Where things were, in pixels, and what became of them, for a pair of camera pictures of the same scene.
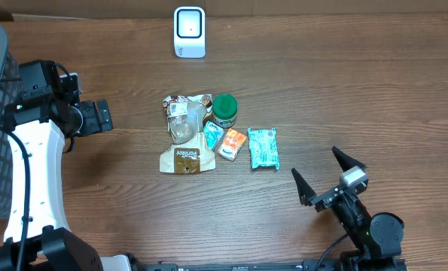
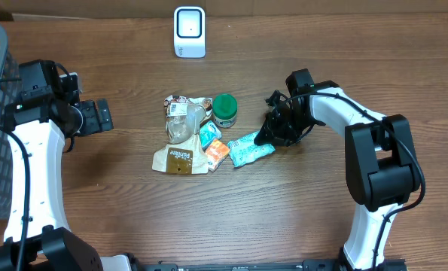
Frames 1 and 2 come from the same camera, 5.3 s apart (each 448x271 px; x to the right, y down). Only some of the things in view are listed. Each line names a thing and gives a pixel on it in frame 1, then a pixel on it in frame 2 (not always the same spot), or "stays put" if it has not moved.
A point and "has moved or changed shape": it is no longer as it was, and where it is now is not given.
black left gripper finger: x=105 y=116 stays put
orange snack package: x=233 y=141 to x=215 y=154
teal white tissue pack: x=263 y=147 has moved or changed shape
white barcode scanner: x=189 y=31 stays put
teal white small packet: x=213 y=134 has moved or changed shape
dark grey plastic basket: x=1 y=77 stays put
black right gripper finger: x=305 y=190 to x=264 y=137
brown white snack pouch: x=191 y=150 stays put
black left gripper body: x=86 y=117 stays put
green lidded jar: x=224 y=106 stays put
